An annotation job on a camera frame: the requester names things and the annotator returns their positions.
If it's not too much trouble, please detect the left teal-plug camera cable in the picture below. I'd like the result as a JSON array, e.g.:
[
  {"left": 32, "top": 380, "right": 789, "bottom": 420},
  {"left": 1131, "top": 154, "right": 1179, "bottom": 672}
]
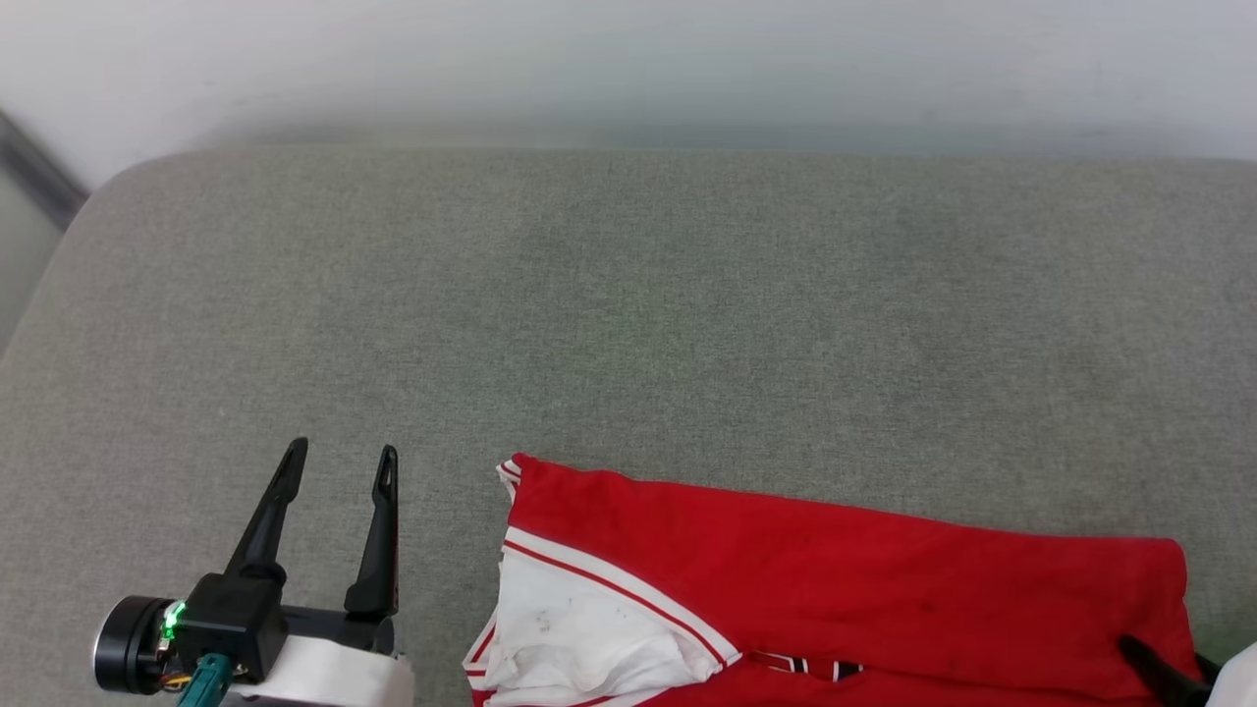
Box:
[{"left": 176, "top": 652, "right": 236, "bottom": 707}]

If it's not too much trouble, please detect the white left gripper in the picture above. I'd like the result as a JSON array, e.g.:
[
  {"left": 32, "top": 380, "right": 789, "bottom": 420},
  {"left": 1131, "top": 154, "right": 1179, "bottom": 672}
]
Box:
[{"left": 92, "top": 437, "right": 416, "bottom": 707}]

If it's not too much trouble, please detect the grey fabric sofa cushion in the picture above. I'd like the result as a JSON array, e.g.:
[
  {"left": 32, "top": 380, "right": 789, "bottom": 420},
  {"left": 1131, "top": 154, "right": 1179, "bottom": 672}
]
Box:
[{"left": 0, "top": 147, "right": 1257, "bottom": 707}]

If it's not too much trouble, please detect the red and white jersey shirt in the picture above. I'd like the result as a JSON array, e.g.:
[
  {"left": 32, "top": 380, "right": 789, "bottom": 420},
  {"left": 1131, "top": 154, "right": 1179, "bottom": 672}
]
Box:
[{"left": 462, "top": 452, "right": 1205, "bottom": 707}]

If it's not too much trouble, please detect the dark grey wall trim strip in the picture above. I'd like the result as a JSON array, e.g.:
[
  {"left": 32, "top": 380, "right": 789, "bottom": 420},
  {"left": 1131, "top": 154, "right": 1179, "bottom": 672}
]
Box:
[{"left": 0, "top": 108, "right": 90, "bottom": 233}]

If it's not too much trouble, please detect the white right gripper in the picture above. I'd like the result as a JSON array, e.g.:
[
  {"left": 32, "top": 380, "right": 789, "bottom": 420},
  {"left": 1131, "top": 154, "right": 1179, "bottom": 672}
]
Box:
[{"left": 1119, "top": 634, "right": 1257, "bottom": 707}]

